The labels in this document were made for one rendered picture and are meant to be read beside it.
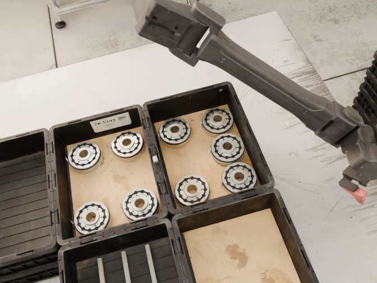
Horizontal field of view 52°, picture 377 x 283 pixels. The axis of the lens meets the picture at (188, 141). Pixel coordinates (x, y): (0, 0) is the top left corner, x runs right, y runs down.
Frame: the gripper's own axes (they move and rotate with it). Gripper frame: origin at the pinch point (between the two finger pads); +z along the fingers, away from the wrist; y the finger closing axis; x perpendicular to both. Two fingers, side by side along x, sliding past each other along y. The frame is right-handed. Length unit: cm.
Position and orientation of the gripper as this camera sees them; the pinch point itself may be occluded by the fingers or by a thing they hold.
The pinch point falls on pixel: (373, 188)
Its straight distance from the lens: 107.6
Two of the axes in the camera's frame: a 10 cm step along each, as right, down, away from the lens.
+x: -5.0, -3.4, 8.0
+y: 7.5, -6.3, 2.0
